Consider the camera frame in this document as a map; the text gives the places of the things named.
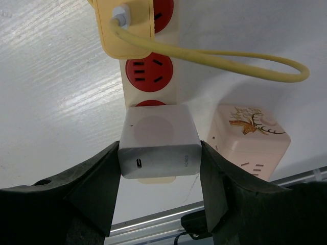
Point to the beige red power strip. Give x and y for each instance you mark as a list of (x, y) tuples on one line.
[(150, 81)]

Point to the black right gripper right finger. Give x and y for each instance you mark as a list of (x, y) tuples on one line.
[(241, 208)]

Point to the white charger plug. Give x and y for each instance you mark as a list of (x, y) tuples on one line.
[(158, 142)]

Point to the yellow charger plug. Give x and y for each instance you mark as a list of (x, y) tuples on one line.
[(118, 21)]

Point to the pink cube socket adapter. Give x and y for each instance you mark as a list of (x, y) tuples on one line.
[(248, 137)]

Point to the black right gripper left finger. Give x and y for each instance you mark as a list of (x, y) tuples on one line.
[(75, 206)]

